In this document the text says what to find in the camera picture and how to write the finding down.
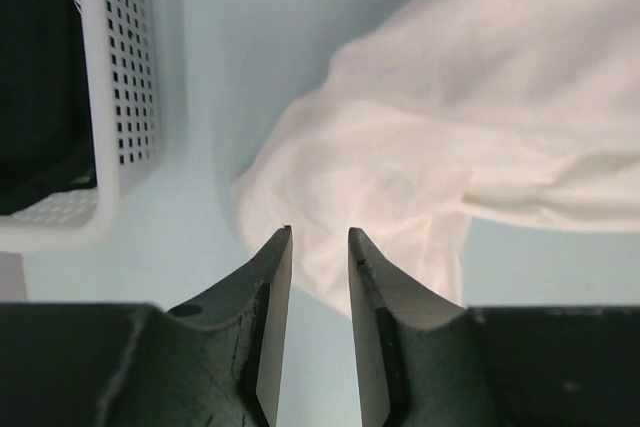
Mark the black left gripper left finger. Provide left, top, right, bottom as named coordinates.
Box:
left=1, top=227, right=292, bottom=426

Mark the white plastic laundry basket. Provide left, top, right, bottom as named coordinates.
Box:
left=1, top=0, right=174, bottom=254

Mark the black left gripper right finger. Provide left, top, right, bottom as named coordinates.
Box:
left=348, top=228, right=639, bottom=426

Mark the white floral print t-shirt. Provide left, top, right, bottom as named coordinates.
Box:
left=234, top=0, right=639, bottom=314

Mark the black t-shirt white lettering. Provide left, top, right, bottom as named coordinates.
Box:
left=1, top=0, right=96, bottom=216

